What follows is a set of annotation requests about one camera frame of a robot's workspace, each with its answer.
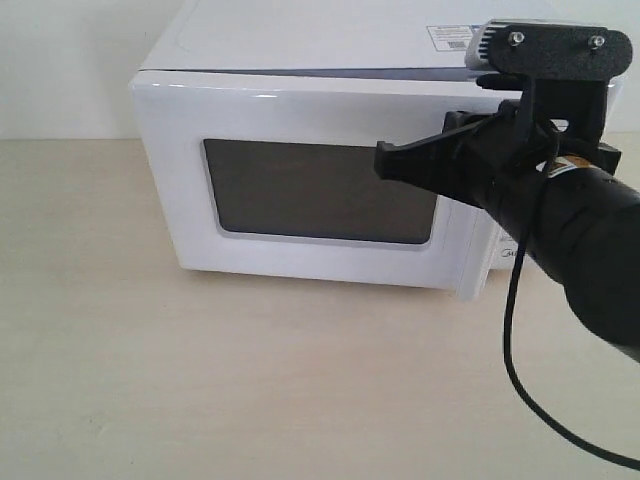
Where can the white microwave oven body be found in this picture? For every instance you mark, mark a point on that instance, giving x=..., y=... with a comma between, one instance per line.
x=388, y=40

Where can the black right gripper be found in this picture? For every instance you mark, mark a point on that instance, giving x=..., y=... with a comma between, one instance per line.
x=490, y=165

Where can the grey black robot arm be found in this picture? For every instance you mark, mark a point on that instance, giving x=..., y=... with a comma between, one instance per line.
x=581, y=224

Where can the blue white warning sticker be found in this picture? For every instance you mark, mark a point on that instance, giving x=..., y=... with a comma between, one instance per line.
x=451, y=38

